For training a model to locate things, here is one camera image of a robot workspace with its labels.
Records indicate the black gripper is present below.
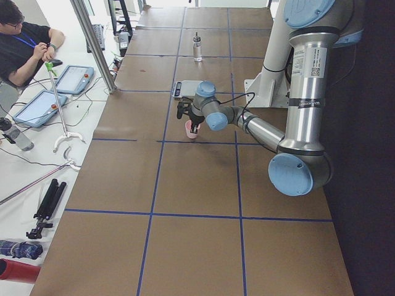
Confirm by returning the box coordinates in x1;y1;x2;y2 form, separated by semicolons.
189;112;204;133

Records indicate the pink plastic cup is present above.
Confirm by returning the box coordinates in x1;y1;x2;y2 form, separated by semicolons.
185;120;201;139

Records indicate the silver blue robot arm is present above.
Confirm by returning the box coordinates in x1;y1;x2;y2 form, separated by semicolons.
177;1;365;196

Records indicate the grey kitchen scale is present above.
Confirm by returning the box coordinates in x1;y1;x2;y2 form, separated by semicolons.
172;80;202;99

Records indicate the clear glass sauce bottle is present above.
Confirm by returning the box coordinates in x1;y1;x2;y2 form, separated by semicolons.
193;32;202;62

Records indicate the far blue teach pendant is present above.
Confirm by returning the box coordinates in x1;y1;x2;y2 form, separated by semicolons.
56;65;94;95

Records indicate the blue teach pendant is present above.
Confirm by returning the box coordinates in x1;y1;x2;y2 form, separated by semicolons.
56;65;94;95
13;90;57;128

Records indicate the black keyboard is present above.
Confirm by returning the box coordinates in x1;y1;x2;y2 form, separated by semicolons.
91;24;105;51

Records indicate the black folded tripod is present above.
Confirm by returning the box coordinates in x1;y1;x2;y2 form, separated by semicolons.
26;179;67;239

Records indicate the silver reacher grabber tool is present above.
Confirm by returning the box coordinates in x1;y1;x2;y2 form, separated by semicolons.
44;62;86;153

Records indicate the near blue teach pendant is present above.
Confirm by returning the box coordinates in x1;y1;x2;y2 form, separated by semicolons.
13;90;57;128

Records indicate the seated person in black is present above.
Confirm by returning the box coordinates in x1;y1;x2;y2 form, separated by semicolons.
1;1;65;88

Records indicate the blue folded umbrella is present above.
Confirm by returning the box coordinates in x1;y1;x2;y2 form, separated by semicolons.
1;240;43;260

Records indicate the red cylinder bottle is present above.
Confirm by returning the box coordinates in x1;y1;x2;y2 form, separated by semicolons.
1;259;41;284

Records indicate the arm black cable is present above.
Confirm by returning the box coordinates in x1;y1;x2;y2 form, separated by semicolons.
215;46;297;136

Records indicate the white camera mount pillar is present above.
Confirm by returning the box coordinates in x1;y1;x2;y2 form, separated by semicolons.
244;1;306;108

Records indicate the aluminium frame post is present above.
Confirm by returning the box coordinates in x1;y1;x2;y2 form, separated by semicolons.
70;0;117;94

